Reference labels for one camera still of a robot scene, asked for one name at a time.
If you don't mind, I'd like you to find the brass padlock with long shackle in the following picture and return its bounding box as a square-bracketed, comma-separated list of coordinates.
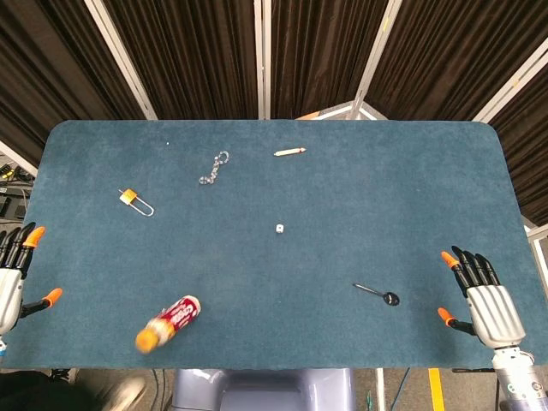
[118, 188, 156, 218]

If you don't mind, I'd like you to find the brown curtain partition panel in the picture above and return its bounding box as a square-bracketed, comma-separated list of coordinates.
[102, 0, 265, 121]
[263, 0, 393, 121]
[487, 59, 548, 226]
[366, 0, 548, 123]
[0, 0, 158, 172]

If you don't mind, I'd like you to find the white metal side frame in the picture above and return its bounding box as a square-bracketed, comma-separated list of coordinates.
[524, 224, 548, 296]

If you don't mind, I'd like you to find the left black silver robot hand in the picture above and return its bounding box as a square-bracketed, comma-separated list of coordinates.
[0, 221, 63, 339]

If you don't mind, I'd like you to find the red labelled drink bottle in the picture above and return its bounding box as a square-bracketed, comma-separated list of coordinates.
[134, 294, 202, 354]

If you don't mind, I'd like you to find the blurred light shoe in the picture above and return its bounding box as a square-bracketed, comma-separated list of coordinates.
[100, 376, 146, 411]

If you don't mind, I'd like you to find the blue cable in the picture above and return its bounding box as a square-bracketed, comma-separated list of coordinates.
[394, 367, 411, 411]

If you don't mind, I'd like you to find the white partition foot frame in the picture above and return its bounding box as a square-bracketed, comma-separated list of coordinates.
[295, 99, 389, 121]

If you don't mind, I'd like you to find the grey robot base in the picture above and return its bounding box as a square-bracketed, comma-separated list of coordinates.
[170, 367, 357, 411]

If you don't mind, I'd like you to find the blue felt table cover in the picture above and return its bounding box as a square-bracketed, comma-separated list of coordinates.
[0, 119, 548, 372]

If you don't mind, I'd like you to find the black spoon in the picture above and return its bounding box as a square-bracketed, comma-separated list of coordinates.
[352, 283, 401, 307]

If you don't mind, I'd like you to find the silver chain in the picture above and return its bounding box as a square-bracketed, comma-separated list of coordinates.
[198, 150, 230, 187]

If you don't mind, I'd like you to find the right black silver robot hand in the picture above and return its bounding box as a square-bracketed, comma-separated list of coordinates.
[437, 245, 527, 349]

